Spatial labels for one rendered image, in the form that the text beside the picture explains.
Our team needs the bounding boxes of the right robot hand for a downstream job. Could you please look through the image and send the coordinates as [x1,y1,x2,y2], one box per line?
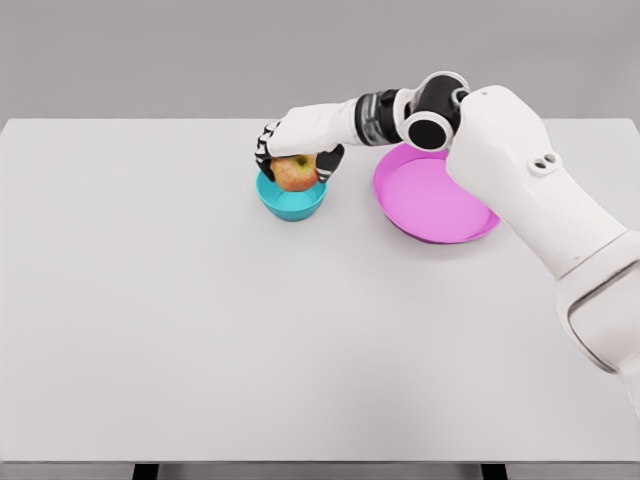
[253,105,346,185]

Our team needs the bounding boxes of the red-yellow apple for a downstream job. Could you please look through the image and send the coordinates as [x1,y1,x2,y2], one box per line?
[270,154,321,194]

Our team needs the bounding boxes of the blue bowl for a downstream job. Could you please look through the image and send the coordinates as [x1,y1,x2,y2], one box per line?
[255,169,330,224]

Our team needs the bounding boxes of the pink plate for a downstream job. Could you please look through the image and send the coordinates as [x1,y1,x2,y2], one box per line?
[371,141,502,246]

